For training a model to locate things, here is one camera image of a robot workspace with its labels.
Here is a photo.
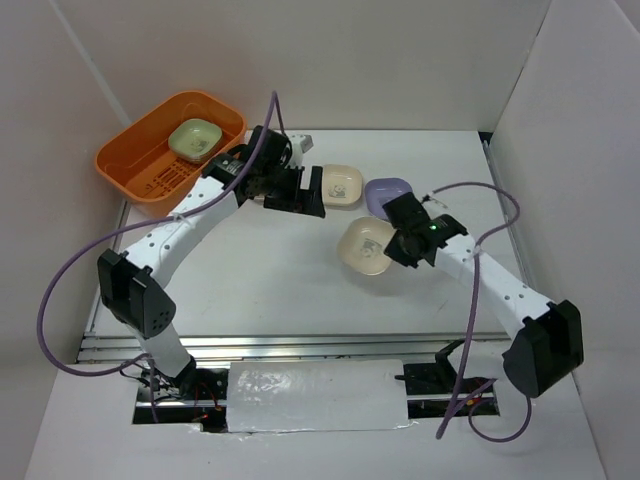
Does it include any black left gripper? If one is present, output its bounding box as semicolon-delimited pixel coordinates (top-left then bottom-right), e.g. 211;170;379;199
261;162;325;218

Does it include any cream panda plate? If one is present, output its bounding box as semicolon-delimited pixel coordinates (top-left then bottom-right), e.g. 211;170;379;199
321;164;364;208
336;216;395;276

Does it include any green panda plate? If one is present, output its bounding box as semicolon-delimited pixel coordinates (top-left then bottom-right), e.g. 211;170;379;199
168;118;223;164

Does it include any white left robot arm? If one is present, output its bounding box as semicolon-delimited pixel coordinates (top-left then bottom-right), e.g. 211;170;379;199
97;152;326;399

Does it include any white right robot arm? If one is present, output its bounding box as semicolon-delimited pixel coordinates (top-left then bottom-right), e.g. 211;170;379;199
385;215;584;398

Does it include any orange plastic bin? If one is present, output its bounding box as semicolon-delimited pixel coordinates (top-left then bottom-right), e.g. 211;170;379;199
95;90;247;218

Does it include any cream panda plate back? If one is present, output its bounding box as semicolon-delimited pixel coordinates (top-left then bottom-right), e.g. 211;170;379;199
321;164;364;208

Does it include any purple plate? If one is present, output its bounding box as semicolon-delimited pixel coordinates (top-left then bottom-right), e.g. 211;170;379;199
364;177;413;220

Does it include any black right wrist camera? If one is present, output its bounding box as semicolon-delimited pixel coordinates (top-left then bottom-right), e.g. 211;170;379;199
382;192;431;234

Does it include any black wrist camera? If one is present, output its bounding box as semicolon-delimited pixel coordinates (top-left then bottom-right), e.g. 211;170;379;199
251;129;313;175
382;192;431;234

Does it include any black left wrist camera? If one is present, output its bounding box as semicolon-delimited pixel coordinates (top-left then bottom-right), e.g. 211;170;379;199
251;129;313;175

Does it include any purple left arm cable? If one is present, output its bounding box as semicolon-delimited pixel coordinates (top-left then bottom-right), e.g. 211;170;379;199
35;90;289;426

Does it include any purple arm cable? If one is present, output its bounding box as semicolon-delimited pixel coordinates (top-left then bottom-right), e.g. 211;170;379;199
35;90;289;426
424;180;532;444

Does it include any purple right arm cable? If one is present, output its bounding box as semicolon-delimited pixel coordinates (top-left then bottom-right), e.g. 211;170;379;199
424;180;532;444

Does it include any aluminium rail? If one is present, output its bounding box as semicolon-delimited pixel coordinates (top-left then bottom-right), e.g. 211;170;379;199
76;333;464;364

